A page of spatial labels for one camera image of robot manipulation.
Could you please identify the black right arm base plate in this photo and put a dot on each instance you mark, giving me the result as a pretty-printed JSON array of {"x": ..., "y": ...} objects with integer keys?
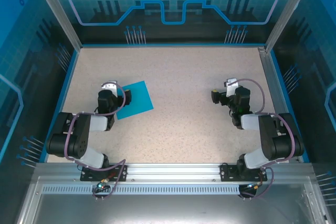
[{"x": 227, "y": 172}]

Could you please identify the aluminium frame post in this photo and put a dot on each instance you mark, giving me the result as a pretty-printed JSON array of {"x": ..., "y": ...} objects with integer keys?
[
  {"x": 60, "y": 14},
  {"x": 286, "y": 11}
]

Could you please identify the small adapter board with LED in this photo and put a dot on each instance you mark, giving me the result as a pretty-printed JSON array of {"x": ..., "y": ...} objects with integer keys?
[
  {"x": 250, "y": 187},
  {"x": 102, "y": 186}
]

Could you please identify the grooved aluminium table rail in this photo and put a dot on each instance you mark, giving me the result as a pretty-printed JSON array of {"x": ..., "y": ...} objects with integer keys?
[{"x": 273, "y": 82}]

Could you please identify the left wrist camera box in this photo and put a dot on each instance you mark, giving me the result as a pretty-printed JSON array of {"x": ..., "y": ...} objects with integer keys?
[{"x": 110, "y": 86}]

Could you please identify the blue paper sheet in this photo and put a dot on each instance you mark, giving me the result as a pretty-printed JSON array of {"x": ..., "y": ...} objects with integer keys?
[{"x": 141, "y": 100}]

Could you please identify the long aluminium mounting rail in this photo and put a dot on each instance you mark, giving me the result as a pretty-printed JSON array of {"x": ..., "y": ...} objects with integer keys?
[{"x": 173, "y": 171}]

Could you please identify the steel cover panel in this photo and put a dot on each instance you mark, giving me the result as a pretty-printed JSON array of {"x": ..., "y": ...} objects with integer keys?
[{"x": 168, "y": 208}]

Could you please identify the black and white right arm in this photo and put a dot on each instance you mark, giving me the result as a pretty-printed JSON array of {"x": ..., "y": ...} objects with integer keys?
[{"x": 270, "y": 134}]

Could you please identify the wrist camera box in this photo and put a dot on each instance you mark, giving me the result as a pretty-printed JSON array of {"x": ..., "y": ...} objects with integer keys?
[
  {"x": 231, "y": 85},
  {"x": 110, "y": 86}
]

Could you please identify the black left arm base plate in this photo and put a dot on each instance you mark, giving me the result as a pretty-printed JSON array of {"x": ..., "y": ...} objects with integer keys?
[{"x": 88, "y": 174}]

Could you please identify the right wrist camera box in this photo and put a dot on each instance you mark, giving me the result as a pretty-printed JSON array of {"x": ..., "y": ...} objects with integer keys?
[{"x": 231, "y": 85}]

